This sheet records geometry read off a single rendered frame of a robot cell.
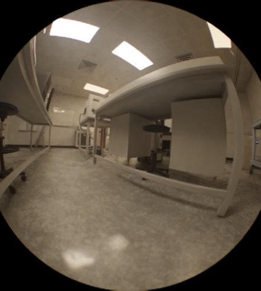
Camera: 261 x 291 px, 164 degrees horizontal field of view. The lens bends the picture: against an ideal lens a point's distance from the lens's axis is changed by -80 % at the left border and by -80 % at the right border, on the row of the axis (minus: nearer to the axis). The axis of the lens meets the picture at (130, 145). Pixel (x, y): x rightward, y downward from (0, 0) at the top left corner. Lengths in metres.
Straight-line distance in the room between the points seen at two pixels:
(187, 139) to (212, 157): 0.26
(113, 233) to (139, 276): 0.24
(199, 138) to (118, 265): 0.88
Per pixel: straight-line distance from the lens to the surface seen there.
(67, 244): 0.48
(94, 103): 2.16
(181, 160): 0.82
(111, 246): 0.45
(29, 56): 0.75
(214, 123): 0.82
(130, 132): 1.21
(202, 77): 0.69
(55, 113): 5.08
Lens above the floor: 0.41
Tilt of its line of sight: 2 degrees down
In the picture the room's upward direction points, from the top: 3 degrees clockwise
